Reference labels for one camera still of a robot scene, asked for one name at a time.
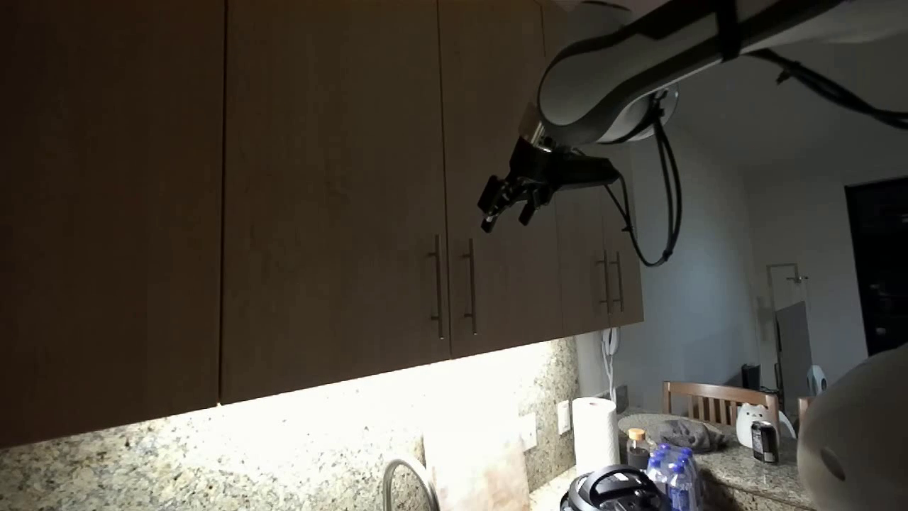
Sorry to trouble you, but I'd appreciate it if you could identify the white paper towel roll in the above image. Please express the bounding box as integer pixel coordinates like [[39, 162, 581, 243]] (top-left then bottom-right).
[[571, 394, 622, 475]]

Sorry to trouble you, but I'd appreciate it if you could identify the grey standing panel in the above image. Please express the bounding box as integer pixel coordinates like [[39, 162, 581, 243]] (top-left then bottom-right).
[[774, 298, 818, 394]]

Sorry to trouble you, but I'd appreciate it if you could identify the dark glass door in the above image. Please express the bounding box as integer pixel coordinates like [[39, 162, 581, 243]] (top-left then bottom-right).
[[844, 176, 908, 358]]

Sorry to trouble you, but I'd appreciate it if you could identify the wooden slat chair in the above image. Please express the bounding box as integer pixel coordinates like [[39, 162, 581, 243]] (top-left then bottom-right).
[[662, 379, 784, 441], [795, 394, 818, 438]]

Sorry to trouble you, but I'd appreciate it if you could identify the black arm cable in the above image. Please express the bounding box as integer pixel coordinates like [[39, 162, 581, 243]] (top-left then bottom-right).
[[748, 47, 908, 135]]

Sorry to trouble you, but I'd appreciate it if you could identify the wooden cutting board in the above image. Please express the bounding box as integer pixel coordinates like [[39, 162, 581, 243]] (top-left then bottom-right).
[[419, 436, 533, 511]]

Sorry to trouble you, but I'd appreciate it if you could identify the small spice jar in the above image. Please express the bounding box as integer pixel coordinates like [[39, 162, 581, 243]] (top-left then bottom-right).
[[624, 427, 652, 468]]

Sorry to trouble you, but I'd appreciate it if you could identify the chrome faucet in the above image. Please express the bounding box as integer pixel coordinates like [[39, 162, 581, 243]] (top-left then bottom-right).
[[381, 455, 439, 511]]

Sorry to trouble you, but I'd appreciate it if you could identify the white electric kettle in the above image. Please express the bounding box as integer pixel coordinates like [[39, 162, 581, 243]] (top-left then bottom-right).
[[731, 402, 801, 467]]

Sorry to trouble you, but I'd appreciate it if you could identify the black pressure cooker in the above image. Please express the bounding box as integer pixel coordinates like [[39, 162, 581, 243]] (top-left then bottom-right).
[[557, 463, 673, 511]]

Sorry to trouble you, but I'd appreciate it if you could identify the grey fruit bowl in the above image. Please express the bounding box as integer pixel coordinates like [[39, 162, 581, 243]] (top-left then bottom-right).
[[615, 413, 731, 457]]

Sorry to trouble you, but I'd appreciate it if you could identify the black looped wrist cable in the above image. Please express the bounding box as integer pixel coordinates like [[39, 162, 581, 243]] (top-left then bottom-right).
[[605, 94, 687, 271]]

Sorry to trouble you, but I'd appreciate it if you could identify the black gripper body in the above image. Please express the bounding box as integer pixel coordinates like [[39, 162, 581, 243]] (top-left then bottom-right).
[[503, 136, 571, 204]]

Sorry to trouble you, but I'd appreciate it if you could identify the clear plastic water bottle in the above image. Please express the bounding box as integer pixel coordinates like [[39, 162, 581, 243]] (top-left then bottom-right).
[[651, 441, 680, 497], [666, 447, 704, 511]]

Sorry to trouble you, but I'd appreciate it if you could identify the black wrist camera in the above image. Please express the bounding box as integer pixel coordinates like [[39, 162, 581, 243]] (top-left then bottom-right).
[[564, 155, 624, 190]]

